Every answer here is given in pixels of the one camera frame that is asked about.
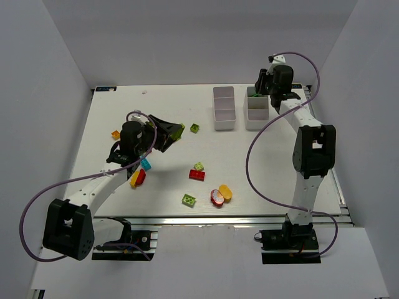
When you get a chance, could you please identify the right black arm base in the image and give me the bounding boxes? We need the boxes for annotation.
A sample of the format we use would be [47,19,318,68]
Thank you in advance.
[254,219,321,265]

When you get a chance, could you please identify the yellow oval lego piece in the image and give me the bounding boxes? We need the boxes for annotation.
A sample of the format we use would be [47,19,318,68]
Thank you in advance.
[218,184,233,203]

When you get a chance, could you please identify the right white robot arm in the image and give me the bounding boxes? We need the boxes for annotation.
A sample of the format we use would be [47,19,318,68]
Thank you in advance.
[255,64,336,248]

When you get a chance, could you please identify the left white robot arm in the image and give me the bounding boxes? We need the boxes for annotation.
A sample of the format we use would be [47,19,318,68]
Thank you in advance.
[43,115,185,260]

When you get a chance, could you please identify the aluminium table rail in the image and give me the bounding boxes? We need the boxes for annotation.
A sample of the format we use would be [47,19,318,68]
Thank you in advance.
[93,214,356,227]

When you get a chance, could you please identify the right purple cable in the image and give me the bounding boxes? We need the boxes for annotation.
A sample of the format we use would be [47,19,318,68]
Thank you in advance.
[245,52,339,259]

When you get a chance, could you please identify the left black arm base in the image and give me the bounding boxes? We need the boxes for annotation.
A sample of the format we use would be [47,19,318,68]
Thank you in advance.
[92,217,158,262]

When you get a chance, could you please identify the red 2x3 lego brick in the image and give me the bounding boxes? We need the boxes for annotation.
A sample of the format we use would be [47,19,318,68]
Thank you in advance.
[188,169,206,181]

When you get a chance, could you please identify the orange small lego brick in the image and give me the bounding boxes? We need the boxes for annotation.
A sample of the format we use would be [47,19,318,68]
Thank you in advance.
[112,130,120,140]

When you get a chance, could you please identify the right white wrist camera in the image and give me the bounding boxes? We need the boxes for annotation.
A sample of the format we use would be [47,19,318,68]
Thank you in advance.
[268,55,286,68]

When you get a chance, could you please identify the cyan 2x3 lego plate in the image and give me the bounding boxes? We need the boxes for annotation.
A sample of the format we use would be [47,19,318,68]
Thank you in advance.
[140,158,152,171]

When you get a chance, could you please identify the lime 2x2 lego brick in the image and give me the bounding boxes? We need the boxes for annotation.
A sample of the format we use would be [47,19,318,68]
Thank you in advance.
[181,194,196,207]

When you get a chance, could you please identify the olive small square lego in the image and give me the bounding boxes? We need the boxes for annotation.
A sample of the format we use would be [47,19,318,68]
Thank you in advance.
[190,123,200,133]

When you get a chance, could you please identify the yellow small lego brick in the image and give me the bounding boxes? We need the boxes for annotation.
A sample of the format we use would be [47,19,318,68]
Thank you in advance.
[129,171,140,189]

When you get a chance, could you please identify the red flower lego piece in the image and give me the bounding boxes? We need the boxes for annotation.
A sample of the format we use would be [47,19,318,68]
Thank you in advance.
[210,189,224,207]

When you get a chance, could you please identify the white sorting container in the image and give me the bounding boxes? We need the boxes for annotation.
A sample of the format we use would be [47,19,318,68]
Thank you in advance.
[213,86,236,131]
[243,87,269,131]

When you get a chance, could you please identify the pale green 2x2 lego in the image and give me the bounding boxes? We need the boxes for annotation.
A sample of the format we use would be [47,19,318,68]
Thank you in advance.
[194,162,204,171]

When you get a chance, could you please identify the red curved lego piece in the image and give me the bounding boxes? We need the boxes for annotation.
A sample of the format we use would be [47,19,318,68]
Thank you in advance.
[135,169,147,186]

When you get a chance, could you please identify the right white sorting container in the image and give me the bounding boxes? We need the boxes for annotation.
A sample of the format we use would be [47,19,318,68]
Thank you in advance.
[243,87,269,131]

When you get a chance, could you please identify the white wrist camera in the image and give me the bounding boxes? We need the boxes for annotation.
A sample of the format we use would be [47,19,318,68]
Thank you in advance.
[130,110,147,123]
[268,55,286,68]

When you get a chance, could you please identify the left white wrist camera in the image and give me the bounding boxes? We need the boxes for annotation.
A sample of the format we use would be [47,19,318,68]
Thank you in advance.
[130,110,147,123]

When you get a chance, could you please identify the olive 2x2 lego brick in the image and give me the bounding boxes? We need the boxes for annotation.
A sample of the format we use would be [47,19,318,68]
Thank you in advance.
[172,123,185,141]

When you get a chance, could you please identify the left white sorting container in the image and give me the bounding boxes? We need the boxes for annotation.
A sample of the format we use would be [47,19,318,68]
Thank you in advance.
[213,86,236,131]

